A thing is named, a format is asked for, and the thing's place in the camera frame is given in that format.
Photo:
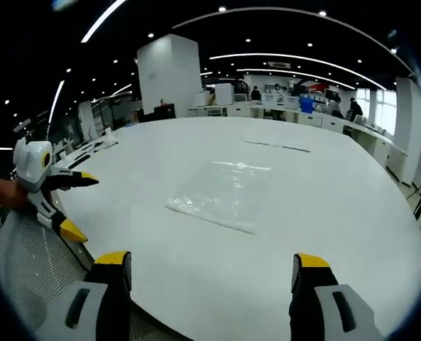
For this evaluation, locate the thin clear plastic strip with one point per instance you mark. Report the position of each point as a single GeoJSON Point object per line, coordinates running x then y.
{"type": "Point", "coordinates": [277, 145]}

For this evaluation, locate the grey mesh chair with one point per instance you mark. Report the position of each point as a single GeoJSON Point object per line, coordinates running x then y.
{"type": "Point", "coordinates": [36, 255]}

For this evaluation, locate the row of white desks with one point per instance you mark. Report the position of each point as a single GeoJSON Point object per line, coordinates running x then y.
{"type": "Point", "coordinates": [373, 142]}

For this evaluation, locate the black box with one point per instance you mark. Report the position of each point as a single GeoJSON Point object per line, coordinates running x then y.
{"type": "Point", "coordinates": [164, 111]}

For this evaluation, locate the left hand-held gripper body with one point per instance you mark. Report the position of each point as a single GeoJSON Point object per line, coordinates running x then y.
{"type": "Point", "coordinates": [31, 163]}

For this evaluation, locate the crumpled white plastic bag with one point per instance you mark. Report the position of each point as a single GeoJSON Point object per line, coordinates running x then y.
{"type": "Point", "coordinates": [110, 138]}

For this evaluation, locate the white cabinet box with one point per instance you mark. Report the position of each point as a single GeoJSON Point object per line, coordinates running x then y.
{"type": "Point", "coordinates": [224, 94]}

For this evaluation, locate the blue plastic bin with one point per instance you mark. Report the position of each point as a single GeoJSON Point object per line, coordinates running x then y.
{"type": "Point", "coordinates": [307, 105]}

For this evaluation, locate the clear resealable plastic bag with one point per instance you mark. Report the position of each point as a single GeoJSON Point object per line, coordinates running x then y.
{"type": "Point", "coordinates": [217, 195]}

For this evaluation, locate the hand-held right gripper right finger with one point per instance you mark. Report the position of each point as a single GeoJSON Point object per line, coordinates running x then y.
{"type": "Point", "coordinates": [313, 305]}

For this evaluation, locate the white square column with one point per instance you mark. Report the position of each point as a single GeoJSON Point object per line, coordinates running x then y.
{"type": "Point", "coordinates": [169, 78]}

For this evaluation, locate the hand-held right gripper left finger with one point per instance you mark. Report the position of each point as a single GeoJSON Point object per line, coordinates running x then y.
{"type": "Point", "coordinates": [100, 312]}

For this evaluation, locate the long black tool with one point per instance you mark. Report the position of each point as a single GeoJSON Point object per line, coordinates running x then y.
{"type": "Point", "coordinates": [78, 160]}

